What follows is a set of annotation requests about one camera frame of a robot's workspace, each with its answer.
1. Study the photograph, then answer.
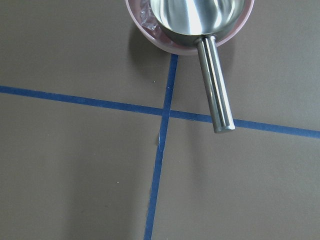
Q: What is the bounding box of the steel measuring cup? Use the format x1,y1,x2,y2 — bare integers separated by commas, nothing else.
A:
149,0,246,134

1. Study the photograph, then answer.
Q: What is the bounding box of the pink bowl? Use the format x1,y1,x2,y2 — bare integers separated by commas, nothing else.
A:
125,0,255,56

